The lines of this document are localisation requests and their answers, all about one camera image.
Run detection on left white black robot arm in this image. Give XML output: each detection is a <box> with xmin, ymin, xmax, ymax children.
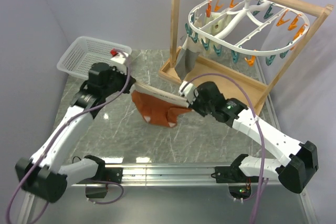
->
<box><xmin>15</xmin><ymin>62</ymin><xmax>135</xmax><ymax>203</ymax></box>

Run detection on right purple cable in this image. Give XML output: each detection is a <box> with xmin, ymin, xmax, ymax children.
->
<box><xmin>180</xmin><ymin>73</ymin><xmax>270</xmax><ymax>224</ymax></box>

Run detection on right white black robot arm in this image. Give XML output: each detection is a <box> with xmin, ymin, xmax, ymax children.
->
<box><xmin>180</xmin><ymin>81</ymin><xmax>318</xmax><ymax>194</ymax></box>

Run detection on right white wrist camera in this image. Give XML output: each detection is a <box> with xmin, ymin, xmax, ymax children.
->
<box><xmin>178</xmin><ymin>81</ymin><xmax>198</xmax><ymax>104</ymax></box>

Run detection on white oval clip hanger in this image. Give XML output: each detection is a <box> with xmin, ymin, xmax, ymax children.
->
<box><xmin>185</xmin><ymin>0</ymin><xmax>310</xmax><ymax>58</ymax></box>

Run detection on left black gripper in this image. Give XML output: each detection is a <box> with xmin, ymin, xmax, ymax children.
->
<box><xmin>102</xmin><ymin>66</ymin><xmax>136</xmax><ymax>97</ymax></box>

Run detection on pale yellow hanging underwear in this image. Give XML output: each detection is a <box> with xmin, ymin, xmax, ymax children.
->
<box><xmin>204</xmin><ymin>12</ymin><xmax>232</xmax><ymax>36</ymax></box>

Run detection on grey underwear with white waistband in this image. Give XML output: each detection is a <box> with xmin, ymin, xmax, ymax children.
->
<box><xmin>175</xmin><ymin>37</ymin><xmax>203</xmax><ymax>80</ymax></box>

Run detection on white plastic perforated basket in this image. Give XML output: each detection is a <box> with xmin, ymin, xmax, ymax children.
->
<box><xmin>57</xmin><ymin>36</ymin><xmax>132</xmax><ymax>80</ymax></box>

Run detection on wooden clothes rack with tray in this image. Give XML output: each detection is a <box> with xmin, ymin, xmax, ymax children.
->
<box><xmin>159</xmin><ymin>0</ymin><xmax>333</xmax><ymax>113</ymax></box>

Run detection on orange underwear with beige waistband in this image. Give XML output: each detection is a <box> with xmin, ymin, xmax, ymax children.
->
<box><xmin>131</xmin><ymin>81</ymin><xmax>192</xmax><ymax>127</ymax></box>

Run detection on aluminium mounting rail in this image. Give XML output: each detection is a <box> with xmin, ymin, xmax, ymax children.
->
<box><xmin>70</xmin><ymin>163</ymin><xmax>307</xmax><ymax>187</ymax></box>

